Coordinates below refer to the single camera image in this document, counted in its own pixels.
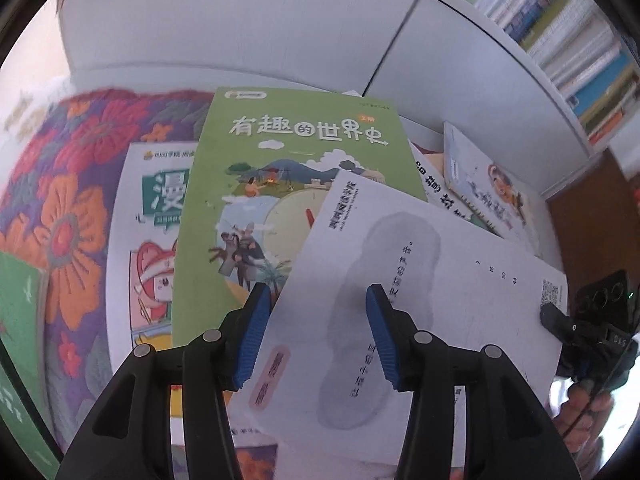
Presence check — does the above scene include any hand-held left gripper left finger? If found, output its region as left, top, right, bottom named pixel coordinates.
left=55, top=282, right=273, bottom=480

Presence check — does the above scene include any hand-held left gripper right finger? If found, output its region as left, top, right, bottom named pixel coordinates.
left=365, top=284, right=586, bottom=480

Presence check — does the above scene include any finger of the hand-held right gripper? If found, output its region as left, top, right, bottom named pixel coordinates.
left=556, top=346, right=600, bottom=386
left=540, top=302, right=601, bottom=348

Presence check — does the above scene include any white book grey cloud print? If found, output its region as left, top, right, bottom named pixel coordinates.
left=245, top=172, right=571, bottom=466

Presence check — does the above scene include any white cartoon comic book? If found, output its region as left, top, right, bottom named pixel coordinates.
left=106, top=142, right=236, bottom=421

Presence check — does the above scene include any white spiral bound book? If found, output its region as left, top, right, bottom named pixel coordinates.
left=442, top=121, right=541, bottom=261

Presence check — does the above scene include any white book with rooster picture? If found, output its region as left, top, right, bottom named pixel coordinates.
left=407, top=140, right=501, bottom=236

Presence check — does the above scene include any green landscape cover book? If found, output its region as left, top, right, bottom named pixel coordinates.
left=171, top=86, right=430, bottom=348

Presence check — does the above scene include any bright green book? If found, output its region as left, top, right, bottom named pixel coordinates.
left=0, top=250, right=61, bottom=480

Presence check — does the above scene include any row of thin paperback books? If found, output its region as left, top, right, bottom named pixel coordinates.
left=415, top=0, right=640, bottom=146

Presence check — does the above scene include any person's right hand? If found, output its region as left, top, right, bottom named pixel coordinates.
left=547, top=380, right=618, bottom=466

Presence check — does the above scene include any brown wooden cabinet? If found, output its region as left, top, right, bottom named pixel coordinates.
left=545, top=150, right=640, bottom=301

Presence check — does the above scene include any floral blanket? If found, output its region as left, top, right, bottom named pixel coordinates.
left=0, top=87, right=281, bottom=480

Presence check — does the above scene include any white bookshelf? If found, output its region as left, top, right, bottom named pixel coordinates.
left=57, top=0, right=640, bottom=201

